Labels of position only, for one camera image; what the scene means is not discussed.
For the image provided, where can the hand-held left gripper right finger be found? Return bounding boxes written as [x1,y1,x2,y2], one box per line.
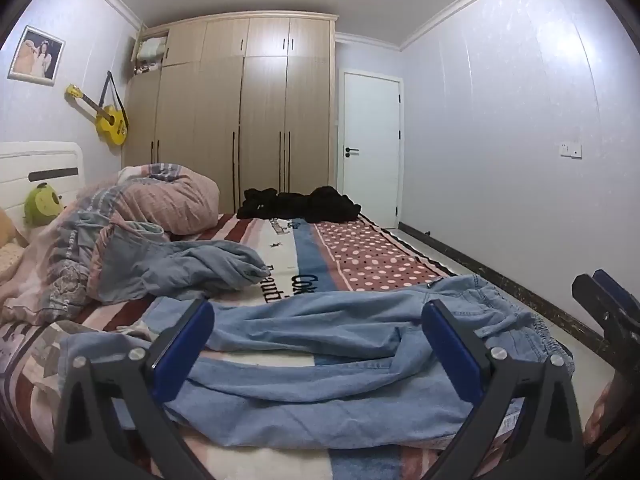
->
[421,299,586,480]

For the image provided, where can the light blue denim pants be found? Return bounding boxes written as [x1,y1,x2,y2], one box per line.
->
[60,274,573,448]

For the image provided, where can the green plush toy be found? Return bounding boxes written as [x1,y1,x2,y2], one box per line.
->
[22,182,66,226]

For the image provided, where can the framed photo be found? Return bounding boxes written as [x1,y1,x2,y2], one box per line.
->
[7,25,66,83]

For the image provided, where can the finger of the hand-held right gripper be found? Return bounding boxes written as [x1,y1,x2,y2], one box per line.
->
[572,273,640,343]
[592,268,640,317]

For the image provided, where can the pink grey striped quilt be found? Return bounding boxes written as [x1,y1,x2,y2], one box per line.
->
[0,162,271,326]

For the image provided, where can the brown plush toy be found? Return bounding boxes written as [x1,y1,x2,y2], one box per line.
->
[0,207,28,251]

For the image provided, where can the white folded bedding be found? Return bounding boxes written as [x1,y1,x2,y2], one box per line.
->
[136,37,168,75]

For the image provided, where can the yellow guitar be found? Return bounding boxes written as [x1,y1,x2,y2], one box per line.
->
[65,71,130,145]

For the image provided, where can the printed striped dotted blanket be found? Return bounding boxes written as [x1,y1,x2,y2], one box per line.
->
[0,212,626,480]

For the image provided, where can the white bed headboard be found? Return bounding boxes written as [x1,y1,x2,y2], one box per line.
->
[0,141,86,241]

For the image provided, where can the beige wooden wardrobe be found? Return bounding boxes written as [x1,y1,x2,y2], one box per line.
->
[122,11,338,213]

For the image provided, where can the black clothes pile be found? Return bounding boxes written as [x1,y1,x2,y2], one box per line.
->
[236,186,362,225]

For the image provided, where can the white door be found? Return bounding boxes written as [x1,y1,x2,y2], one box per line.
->
[336,69,405,231]

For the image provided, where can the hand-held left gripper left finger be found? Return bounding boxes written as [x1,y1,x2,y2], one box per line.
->
[52,299,216,480]

